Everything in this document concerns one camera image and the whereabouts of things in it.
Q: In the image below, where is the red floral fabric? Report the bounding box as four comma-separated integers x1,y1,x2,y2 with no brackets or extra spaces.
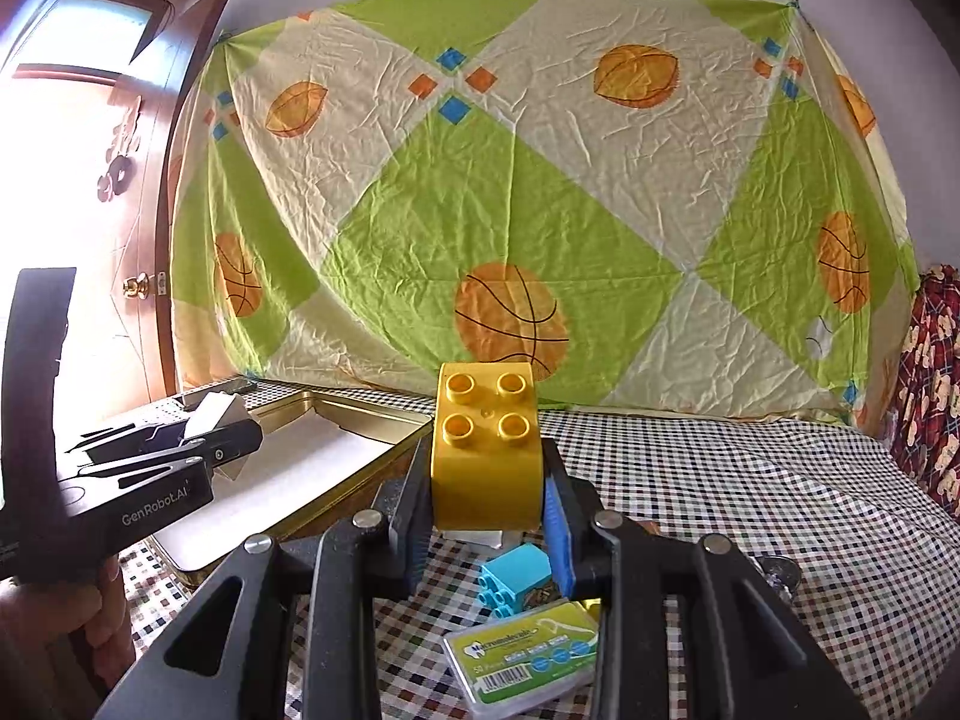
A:
890,265,960,520

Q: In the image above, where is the green dental floss box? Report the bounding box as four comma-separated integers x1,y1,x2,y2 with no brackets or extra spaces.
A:
443,601,599,718

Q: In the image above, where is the wooden door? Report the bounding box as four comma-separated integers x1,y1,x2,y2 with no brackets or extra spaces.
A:
2,0,228,413

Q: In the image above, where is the blue toy building block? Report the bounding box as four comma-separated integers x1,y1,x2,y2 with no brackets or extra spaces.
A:
477,543,556,617

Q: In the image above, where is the checkered tablecloth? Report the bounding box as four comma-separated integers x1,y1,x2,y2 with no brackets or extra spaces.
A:
121,411,958,718

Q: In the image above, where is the person's left hand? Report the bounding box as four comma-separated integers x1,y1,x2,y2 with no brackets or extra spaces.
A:
2,557,137,718

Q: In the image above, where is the brass door knob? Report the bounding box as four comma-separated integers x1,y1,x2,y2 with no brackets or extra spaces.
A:
122,271,153,301

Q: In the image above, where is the gold metal tray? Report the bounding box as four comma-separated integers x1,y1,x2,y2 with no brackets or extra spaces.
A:
149,385,430,587

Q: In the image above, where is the basketball pattern bed sheet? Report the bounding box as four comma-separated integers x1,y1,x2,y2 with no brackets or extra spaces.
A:
171,0,918,433

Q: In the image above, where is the black smartphone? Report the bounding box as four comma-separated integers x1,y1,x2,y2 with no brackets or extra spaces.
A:
176,376,257,411

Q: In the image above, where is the yellow toy building block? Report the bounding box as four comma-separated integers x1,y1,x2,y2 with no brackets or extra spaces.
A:
430,362,544,532

